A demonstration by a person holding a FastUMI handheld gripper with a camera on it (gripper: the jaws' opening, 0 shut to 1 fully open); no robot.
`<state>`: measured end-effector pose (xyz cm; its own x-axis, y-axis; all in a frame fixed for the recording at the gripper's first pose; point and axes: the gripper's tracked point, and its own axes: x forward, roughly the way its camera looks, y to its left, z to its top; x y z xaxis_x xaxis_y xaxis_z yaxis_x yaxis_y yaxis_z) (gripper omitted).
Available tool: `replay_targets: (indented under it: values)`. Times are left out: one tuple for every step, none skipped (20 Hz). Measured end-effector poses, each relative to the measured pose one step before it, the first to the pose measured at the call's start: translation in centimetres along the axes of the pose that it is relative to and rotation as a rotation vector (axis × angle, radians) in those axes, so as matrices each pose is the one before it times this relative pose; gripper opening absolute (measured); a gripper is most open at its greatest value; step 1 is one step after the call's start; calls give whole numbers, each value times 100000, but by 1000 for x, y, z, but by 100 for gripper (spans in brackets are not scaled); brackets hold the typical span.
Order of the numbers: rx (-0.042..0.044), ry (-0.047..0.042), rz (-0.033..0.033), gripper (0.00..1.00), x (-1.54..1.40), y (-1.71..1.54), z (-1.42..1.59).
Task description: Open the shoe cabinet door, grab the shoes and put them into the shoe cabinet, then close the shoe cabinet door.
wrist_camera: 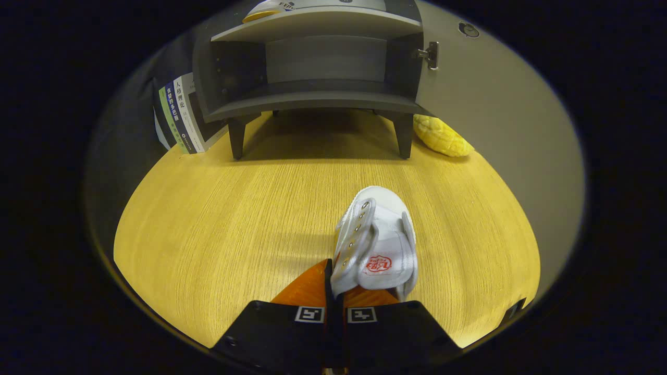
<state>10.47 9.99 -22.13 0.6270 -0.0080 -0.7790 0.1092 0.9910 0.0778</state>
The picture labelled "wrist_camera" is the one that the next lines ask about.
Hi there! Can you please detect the white canvas shoe red logo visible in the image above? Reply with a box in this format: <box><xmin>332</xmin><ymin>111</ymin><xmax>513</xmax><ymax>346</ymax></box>
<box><xmin>330</xmin><ymin>186</ymin><xmax>419</xmax><ymax>303</ymax></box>

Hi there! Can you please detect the yellow textured bun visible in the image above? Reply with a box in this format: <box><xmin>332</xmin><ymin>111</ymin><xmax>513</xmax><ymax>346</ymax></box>
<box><xmin>413</xmin><ymin>114</ymin><xmax>475</xmax><ymax>158</ymax></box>

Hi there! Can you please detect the black backdrop cloth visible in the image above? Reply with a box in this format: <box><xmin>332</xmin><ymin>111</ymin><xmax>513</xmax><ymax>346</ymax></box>
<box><xmin>86</xmin><ymin>31</ymin><xmax>209</xmax><ymax>235</ymax></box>

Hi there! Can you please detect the white shoe yellow sole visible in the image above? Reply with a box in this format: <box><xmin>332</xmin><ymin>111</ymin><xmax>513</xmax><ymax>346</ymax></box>
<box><xmin>242</xmin><ymin>0</ymin><xmax>298</xmax><ymax>24</ymax></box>

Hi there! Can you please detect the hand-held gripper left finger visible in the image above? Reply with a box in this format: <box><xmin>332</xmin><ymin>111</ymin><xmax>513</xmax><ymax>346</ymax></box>
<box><xmin>211</xmin><ymin>259</ymin><xmax>337</xmax><ymax>375</ymax></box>

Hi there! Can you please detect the dark blue spine book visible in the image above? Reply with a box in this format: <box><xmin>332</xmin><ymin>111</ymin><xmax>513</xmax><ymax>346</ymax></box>
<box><xmin>165</xmin><ymin>79</ymin><xmax>201</xmax><ymax>155</ymax></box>

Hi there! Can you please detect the white spine book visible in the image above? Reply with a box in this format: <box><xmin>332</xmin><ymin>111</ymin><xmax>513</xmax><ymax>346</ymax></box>
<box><xmin>174</xmin><ymin>73</ymin><xmax>230</xmax><ymax>153</ymax></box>

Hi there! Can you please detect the metal door hinge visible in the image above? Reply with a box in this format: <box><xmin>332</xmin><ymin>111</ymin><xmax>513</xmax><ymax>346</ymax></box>
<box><xmin>418</xmin><ymin>41</ymin><xmax>440</xmax><ymax>70</ymax></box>

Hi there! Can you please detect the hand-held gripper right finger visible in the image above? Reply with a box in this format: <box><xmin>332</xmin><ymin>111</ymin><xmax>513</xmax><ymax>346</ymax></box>
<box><xmin>341</xmin><ymin>285</ymin><xmax>462</xmax><ymax>373</ymax></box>

